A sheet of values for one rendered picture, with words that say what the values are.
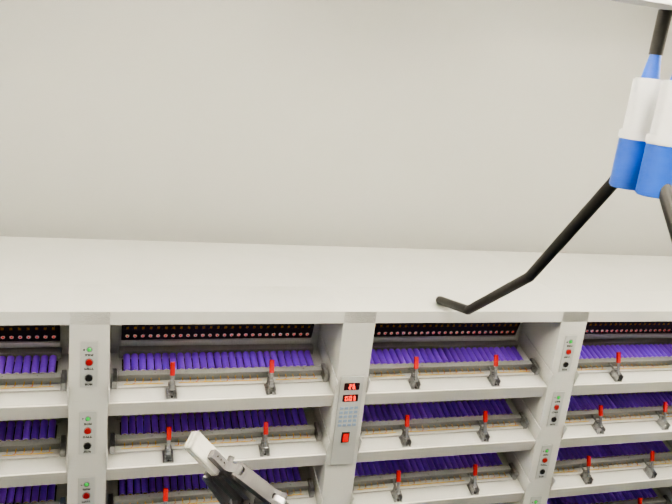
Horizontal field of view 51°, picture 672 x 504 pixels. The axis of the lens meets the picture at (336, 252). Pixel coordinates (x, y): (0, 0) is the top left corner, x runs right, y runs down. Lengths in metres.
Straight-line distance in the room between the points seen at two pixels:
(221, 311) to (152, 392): 0.29
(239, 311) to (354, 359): 0.36
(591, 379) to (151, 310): 1.41
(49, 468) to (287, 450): 0.63
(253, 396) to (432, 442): 0.60
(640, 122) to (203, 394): 1.25
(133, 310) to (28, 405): 0.35
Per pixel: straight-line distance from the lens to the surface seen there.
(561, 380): 2.34
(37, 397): 1.94
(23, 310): 1.82
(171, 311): 1.82
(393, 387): 2.09
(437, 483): 2.39
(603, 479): 2.69
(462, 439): 2.29
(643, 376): 2.58
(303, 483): 2.23
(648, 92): 1.40
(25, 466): 2.04
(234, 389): 1.97
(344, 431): 2.08
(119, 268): 2.13
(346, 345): 1.95
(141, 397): 1.93
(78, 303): 1.86
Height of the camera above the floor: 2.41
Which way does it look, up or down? 15 degrees down
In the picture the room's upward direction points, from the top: 7 degrees clockwise
